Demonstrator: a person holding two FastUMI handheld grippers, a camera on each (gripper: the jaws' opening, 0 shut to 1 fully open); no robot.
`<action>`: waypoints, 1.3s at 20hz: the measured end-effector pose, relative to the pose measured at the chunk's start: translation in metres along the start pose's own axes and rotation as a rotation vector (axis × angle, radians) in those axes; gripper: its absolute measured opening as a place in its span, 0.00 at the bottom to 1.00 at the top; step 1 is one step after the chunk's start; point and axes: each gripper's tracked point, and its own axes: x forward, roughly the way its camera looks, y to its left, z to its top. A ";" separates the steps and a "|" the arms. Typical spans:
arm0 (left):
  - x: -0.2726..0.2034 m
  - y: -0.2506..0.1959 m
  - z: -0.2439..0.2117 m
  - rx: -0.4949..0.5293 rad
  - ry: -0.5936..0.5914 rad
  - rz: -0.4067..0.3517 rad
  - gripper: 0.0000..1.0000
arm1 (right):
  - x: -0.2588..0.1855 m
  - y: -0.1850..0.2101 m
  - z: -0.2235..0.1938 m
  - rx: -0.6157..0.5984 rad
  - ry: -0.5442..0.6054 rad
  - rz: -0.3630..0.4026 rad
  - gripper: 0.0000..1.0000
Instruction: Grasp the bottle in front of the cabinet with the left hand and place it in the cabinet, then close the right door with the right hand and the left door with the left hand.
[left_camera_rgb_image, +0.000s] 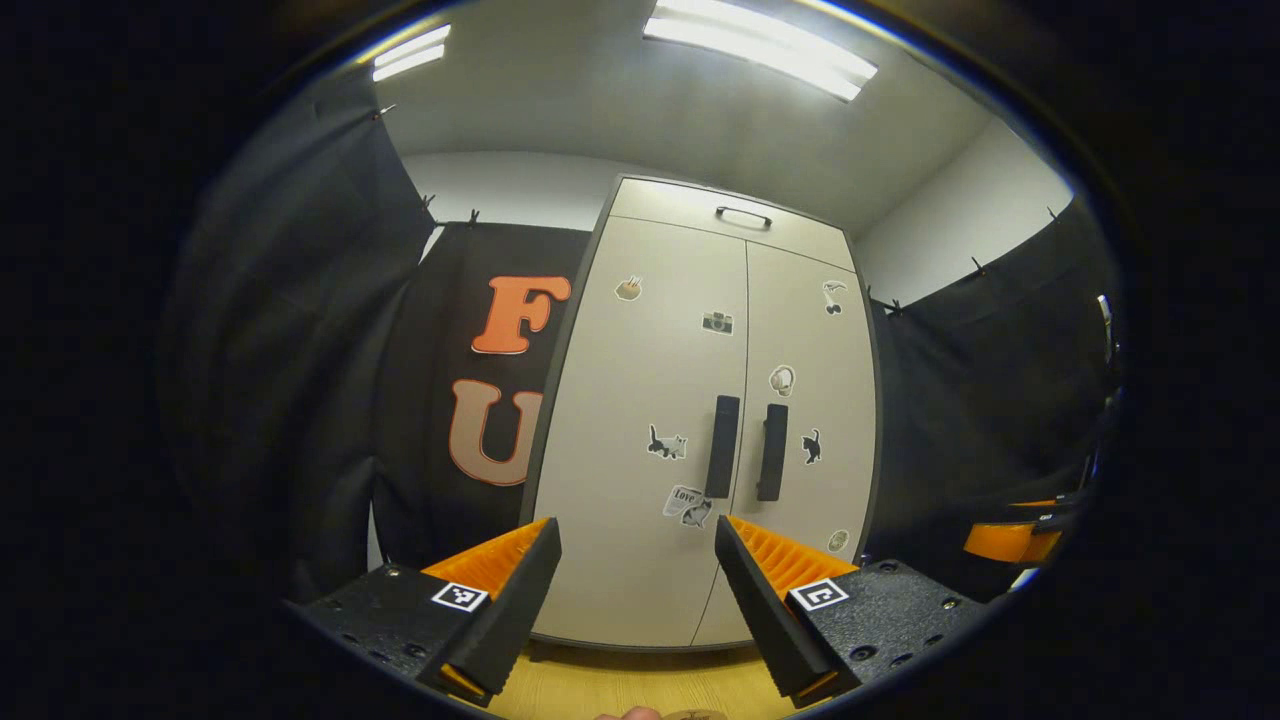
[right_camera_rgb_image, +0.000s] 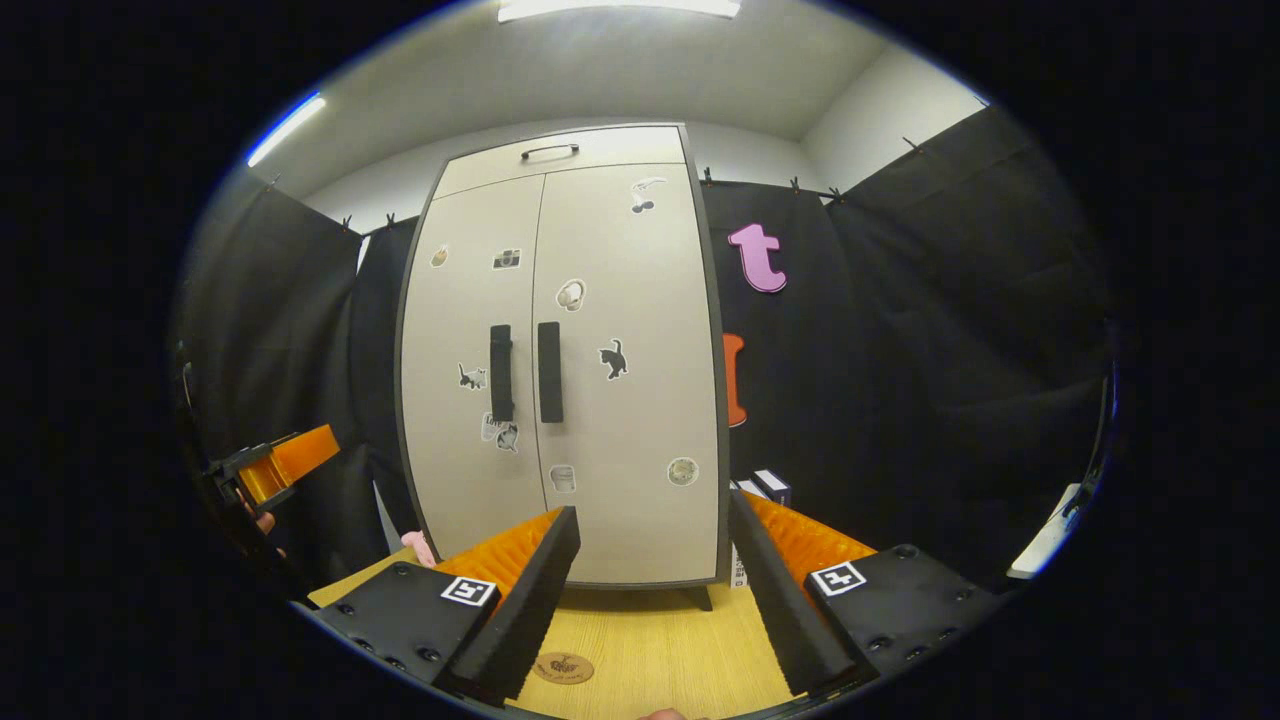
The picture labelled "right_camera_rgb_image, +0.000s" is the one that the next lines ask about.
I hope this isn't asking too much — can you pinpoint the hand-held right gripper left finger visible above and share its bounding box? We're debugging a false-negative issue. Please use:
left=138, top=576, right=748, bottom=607
left=310, top=505, right=582, bottom=707

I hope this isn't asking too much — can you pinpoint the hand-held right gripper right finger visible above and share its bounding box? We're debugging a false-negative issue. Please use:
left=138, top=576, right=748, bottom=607
left=727, top=488, right=1002, bottom=699

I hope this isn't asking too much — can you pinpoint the white cabinet door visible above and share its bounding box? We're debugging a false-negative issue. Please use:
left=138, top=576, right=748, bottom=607
left=529, top=162, right=725, bottom=588
left=399, top=171, right=547, bottom=563

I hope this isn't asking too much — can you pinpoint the round wooden coaster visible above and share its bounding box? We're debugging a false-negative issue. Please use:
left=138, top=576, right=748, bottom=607
left=532, top=651, right=596, bottom=686

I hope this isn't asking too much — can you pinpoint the white side table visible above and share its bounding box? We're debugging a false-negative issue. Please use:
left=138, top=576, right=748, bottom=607
left=1004, top=482, right=1087, bottom=582

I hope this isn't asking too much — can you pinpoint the small ceiling light panel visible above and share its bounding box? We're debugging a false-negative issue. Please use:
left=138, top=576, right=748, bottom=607
left=247, top=92, right=328, bottom=169

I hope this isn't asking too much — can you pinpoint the white cabinet drawer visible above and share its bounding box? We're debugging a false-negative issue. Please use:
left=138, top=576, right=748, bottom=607
left=431, top=124, right=689, bottom=200

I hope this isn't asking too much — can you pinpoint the white cabinet with dark frame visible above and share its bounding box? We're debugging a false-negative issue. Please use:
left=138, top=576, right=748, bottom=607
left=394, top=121, right=732, bottom=613

